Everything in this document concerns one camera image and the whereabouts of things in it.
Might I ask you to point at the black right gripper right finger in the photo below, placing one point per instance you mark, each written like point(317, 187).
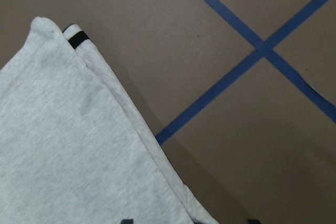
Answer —
point(253, 221)

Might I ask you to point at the grey cartoon print t-shirt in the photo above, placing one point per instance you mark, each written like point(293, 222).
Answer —
point(74, 148)

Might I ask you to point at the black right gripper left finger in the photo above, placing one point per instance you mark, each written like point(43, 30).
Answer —
point(127, 221)

